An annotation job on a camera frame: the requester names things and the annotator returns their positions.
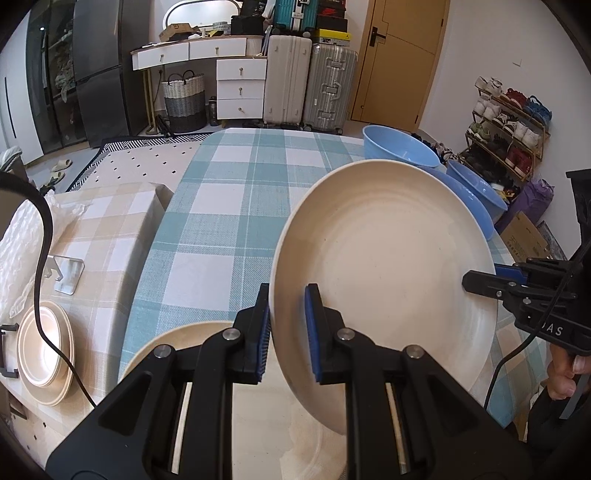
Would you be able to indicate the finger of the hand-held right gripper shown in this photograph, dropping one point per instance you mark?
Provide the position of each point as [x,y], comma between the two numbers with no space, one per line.
[519,273]
[489,284]

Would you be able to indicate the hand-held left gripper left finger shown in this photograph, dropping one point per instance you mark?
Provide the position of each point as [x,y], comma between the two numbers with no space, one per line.
[262,339]

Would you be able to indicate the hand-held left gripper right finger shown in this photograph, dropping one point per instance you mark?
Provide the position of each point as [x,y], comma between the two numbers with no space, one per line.
[311,341]

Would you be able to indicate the stack of cream plates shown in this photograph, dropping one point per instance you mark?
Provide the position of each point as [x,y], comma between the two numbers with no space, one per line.
[64,392]

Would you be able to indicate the person's right hand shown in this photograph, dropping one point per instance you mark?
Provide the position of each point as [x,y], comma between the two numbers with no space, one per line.
[561,374]

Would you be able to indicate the purple bag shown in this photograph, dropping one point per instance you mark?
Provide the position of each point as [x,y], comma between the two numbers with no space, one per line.
[531,203]

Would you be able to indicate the gold shoe rack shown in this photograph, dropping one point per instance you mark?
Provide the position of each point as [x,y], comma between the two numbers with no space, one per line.
[489,152]

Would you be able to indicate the person's dark clothing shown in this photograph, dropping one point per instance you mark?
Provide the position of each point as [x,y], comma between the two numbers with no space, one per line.
[563,443]

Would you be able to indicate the rows of assorted shoes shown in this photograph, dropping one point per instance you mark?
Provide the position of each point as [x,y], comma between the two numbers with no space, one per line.
[521,131]

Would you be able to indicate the clear metal holder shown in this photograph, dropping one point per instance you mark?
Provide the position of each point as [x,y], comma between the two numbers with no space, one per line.
[69,277]

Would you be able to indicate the patterned rug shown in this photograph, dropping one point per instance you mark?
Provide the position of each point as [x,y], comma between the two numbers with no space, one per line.
[138,161]

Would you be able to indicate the black bottle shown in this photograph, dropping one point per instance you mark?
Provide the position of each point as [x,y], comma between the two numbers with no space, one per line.
[212,110]

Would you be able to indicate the brown door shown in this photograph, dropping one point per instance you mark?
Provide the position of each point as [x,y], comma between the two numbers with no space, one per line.
[401,64]

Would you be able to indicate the woven laundry basket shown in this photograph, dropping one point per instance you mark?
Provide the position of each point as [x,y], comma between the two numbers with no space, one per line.
[184,101]

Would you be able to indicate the white dresser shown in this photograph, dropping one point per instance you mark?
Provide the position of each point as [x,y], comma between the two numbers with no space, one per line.
[240,87]

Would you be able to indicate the silver suitcase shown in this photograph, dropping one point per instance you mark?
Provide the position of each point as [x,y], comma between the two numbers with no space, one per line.
[330,87]

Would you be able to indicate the white plastic bag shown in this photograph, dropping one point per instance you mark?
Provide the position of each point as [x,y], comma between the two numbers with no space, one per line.
[18,249]

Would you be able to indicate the white suitcase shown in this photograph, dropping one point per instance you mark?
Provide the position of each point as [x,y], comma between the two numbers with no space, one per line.
[286,78]

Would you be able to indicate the beige slipper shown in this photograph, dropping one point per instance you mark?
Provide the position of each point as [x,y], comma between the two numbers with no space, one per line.
[54,177]
[62,165]

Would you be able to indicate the white ribbed bin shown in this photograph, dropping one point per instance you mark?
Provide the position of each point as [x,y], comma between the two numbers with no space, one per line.
[257,45]

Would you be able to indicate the black refrigerator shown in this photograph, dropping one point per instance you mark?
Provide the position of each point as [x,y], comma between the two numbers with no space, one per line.
[99,92]

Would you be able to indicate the flat cardboard box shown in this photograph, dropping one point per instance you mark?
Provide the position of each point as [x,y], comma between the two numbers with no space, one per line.
[178,31]

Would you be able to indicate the teal suitcase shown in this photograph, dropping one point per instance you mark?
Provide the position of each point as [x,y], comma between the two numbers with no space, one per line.
[293,14]

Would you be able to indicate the oval mirror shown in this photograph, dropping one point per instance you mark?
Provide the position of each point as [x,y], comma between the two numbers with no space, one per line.
[203,11]

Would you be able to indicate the black bracket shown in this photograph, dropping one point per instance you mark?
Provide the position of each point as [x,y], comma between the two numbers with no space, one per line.
[7,371]

